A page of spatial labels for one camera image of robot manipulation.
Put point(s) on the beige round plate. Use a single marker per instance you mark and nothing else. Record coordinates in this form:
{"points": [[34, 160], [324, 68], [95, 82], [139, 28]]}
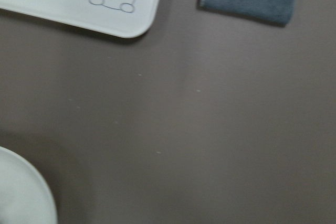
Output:
{"points": [[25, 195]]}

